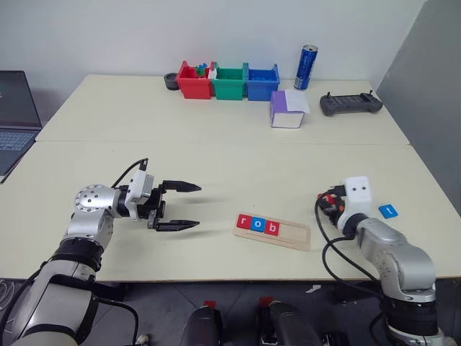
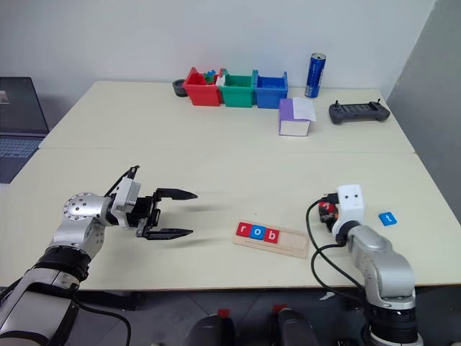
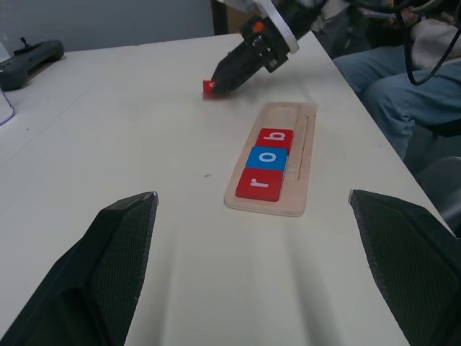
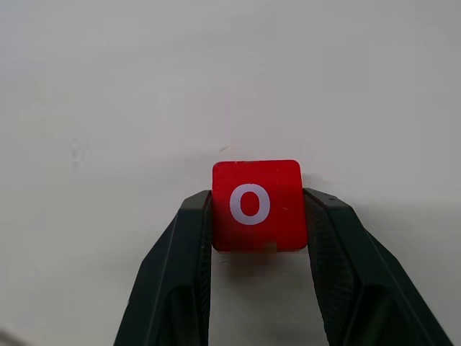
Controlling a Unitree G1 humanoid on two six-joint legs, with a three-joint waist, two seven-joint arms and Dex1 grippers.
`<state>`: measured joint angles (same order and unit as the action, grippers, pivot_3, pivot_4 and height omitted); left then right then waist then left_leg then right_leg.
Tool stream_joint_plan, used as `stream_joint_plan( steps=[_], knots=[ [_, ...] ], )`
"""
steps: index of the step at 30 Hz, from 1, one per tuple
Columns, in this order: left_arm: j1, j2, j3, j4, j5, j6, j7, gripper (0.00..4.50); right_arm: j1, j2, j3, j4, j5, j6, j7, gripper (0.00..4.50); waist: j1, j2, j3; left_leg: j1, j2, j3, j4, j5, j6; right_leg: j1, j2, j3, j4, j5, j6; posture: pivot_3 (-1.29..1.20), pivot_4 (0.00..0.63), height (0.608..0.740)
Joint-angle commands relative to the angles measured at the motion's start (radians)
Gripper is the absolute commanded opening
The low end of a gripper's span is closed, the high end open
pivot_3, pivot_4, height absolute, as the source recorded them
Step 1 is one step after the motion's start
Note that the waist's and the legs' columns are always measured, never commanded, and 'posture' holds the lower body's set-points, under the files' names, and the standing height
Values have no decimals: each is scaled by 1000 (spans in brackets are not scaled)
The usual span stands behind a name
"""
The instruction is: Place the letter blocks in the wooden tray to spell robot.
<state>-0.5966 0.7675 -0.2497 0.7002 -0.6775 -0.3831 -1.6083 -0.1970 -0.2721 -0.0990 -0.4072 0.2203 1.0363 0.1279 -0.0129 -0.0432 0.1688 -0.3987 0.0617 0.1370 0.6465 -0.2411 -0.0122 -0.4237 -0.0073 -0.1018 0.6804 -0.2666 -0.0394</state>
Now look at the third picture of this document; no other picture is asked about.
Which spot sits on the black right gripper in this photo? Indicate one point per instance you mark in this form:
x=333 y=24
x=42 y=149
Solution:
x=273 y=54

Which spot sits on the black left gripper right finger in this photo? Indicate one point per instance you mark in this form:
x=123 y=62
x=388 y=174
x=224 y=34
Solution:
x=417 y=274

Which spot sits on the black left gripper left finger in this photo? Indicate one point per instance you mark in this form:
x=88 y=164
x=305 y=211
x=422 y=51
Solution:
x=90 y=281

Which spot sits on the red letter tile o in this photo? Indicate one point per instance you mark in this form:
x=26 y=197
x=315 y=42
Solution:
x=207 y=85

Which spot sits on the red letter tile b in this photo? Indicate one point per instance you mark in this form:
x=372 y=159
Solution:
x=275 y=138

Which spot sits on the blue letter tile o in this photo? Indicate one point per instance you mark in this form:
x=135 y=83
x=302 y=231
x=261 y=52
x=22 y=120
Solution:
x=267 y=158

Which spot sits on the wooden letter tray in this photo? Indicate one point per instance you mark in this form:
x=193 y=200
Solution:
x=306 y=162

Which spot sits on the red letter tile r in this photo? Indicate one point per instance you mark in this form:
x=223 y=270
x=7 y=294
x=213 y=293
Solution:
x=259 y=184

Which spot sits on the brown wooden panel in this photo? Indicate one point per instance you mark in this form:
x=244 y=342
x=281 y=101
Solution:
x=236 y=14

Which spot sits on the grey partition panel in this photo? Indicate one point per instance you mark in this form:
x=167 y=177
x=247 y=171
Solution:
x=108 y=21

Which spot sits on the seated person in jeans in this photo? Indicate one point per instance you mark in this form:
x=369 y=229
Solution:
x=389 y=90

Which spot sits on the grey handheld controller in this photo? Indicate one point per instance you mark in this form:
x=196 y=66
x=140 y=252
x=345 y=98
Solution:
x=32 y=59

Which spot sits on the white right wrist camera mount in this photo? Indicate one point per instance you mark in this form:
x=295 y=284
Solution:
x=284 y=34

